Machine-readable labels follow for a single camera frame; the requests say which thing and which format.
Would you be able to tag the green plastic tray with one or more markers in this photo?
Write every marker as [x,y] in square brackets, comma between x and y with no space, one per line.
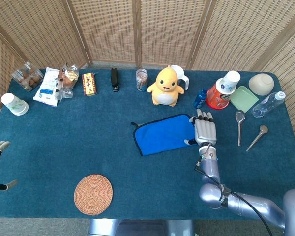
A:
[243,99]

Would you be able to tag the red instant noodle cup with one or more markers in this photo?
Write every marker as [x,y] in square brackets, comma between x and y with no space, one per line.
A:
[217,99]

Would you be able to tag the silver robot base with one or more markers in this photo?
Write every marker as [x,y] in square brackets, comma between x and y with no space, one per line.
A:
[105,227]

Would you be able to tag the metal spoon with round bowl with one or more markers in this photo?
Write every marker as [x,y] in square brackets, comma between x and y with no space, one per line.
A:
[240,115]

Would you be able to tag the blue table cloth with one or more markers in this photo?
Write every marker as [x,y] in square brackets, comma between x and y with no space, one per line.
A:
[64,142]

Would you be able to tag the black stapler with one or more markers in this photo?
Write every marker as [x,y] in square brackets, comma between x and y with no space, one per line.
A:
[115,79]

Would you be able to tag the clear water bottle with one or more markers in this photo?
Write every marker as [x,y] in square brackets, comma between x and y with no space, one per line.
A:
[266,105]

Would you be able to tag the beige bowl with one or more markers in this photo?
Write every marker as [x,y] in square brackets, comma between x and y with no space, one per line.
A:
[261,84]

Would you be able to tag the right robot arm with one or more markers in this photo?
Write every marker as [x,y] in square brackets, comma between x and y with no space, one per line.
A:
[211,167]

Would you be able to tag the white plastic pitcher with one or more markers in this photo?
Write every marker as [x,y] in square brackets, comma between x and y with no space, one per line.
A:
[183,75]

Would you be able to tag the blue spray bottle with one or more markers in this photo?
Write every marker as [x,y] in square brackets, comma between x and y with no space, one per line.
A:
[199,99]

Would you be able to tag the clear jar of biscuit sticks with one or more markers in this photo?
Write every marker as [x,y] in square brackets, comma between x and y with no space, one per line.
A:
[141,79]

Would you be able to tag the rattan folding screen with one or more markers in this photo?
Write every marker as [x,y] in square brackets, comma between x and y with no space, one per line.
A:
[108,29]

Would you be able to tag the yellow and red box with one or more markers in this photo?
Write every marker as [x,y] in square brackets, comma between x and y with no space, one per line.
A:
[89,84]

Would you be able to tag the white and blue snack bag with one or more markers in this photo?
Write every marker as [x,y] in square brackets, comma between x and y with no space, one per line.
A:
[47,88]

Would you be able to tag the grey and blue cloth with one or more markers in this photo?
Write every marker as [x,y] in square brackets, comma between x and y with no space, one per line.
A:
[162,135]

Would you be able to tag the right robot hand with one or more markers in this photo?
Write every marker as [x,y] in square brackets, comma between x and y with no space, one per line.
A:
[205,131]

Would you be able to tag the bread in clear bag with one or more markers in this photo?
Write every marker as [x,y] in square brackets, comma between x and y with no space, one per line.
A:
[67,78]

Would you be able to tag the paper cup with green print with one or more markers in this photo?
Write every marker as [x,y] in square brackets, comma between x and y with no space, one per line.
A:
[13,104]

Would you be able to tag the paper cup with blue flowers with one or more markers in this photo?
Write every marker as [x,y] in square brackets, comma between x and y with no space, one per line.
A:
[228,82]

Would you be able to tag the round woven rattan mat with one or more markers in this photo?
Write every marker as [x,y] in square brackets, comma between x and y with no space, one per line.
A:
[93,194]

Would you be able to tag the yellow plush toy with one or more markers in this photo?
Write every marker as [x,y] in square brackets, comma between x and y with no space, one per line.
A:
[166,86]

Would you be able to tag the clear box of pastries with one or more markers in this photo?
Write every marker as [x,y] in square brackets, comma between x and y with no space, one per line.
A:
[27,77]

